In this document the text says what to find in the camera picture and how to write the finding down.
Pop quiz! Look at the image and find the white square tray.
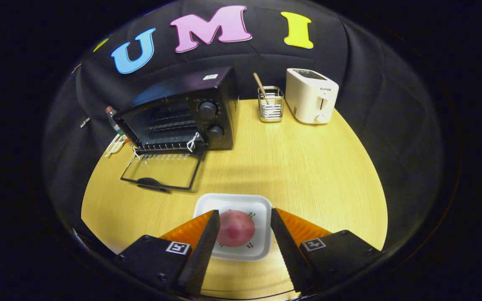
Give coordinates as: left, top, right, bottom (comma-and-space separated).
193, 193, 273, 262

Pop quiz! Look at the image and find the black toaster oven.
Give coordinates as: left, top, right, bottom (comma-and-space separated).
113, 66, 239, 194

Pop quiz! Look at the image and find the white bread toaster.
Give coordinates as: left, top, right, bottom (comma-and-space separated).
285, 68, 339, 125

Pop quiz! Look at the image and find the metal wire utensil holder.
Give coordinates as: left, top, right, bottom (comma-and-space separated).
258, 86, 285, 122

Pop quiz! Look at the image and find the wooden stick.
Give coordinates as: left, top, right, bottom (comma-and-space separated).
253, 73, 269, 103

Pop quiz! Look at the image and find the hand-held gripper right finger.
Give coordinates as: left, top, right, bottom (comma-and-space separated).
270, 208, 386, 295

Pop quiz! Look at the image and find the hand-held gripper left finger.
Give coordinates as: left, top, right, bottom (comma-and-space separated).
113, 210, 220, 298

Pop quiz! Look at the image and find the clear plastic water bottle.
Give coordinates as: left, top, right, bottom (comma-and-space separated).
105, 106, 125, 136

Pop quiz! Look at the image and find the round pink meat patty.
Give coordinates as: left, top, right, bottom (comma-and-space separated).
217, 210, 256, 247

